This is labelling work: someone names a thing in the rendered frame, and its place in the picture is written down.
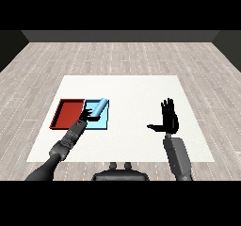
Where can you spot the light blue can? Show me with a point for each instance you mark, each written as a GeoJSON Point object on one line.
{"type": "Point", "coordinates": [98, 107]}

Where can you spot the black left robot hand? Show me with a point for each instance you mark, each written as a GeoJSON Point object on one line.
{"type": "Point", "coordinates": [85, 114]}

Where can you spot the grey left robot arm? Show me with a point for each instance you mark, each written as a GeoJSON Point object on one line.
{"type": "Point", "coordinates": [64, 145]}

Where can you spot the light blue shallow open box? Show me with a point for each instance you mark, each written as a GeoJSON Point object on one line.
{"type": "Point", "coordinates": [98, 122]}

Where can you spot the red shallow open box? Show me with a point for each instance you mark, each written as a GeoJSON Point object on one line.
{"type": "Point", "coordinates": [68, 113]}

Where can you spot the dark grey robot body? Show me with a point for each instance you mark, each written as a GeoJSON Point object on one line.
{"type": "Point", "coordinates": [120, 174]}

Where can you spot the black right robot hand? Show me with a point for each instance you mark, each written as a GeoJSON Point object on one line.
{"type": "Point", "coordinates": [169, 120]}

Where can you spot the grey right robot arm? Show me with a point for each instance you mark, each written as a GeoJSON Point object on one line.
{"type": "Point", "coordinates": [177, 157]}

